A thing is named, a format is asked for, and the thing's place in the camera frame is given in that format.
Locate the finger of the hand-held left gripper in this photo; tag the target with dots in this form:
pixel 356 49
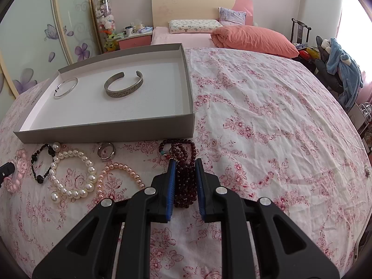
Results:
pixel 7 170

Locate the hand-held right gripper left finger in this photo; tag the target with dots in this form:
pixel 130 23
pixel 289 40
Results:
pixel 171 186

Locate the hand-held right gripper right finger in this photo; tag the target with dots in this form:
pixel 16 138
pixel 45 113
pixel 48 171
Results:
pixel 200 186

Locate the shallow grey cardboard box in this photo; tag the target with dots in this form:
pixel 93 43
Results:
pixel 116 110

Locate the pink floral bedsheet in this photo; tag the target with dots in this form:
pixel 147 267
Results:
pixel 261 122

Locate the thin silver bangle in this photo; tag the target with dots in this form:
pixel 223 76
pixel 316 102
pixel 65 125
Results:
pixel 75 88

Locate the plain pink mattress sheet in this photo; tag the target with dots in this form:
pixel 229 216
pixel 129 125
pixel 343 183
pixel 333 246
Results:
pixel 174 37

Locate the pink and white nightstand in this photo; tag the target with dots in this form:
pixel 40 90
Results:
pixel 133 42

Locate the floral glass sliding wardrobe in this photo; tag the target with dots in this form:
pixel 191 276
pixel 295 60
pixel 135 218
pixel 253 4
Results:
pixel 35 20

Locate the blue tissue box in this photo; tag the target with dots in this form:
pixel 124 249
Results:
pixel 145 30

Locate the white patterned pillow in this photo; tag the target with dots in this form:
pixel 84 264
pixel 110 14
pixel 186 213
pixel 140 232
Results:
pixel 194 26

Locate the white mug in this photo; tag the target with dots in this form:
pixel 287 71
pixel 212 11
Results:
pixel 128 31

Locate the small metal charm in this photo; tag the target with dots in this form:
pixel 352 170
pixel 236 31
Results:
pixel 368 170

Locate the dark jacket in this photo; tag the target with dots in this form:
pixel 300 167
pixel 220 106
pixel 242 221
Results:
pixel 327 72

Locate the white phone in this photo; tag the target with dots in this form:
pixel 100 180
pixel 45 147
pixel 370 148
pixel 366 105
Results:
pixel 358 252

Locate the pile of colourful toys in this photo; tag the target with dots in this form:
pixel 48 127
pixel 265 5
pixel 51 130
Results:
pixel 309 53

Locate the purple patterned pillow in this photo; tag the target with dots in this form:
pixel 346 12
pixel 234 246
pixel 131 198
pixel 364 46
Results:
pixel 231 16

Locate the clear tube of plush toys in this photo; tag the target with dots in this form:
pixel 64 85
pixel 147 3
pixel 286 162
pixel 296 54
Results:
pixel 105 20

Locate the cream and pink headboard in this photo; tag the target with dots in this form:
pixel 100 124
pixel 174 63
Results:
pixel 189 5

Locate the dark wooden chair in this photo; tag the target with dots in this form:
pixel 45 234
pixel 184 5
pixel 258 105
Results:
pixel 299 32

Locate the blue plush robe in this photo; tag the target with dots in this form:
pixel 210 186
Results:
pixel 344 69

